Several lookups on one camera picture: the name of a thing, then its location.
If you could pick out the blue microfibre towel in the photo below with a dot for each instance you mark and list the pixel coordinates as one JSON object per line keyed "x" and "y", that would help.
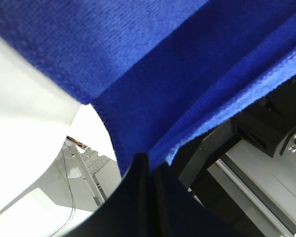
{"x": 158, "y": 72}

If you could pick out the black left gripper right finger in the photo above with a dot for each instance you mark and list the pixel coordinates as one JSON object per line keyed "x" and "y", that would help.
{"x": 178, "y": 214}

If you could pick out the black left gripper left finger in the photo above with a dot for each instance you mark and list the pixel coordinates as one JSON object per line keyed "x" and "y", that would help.
{"x": 125, "y": 213}

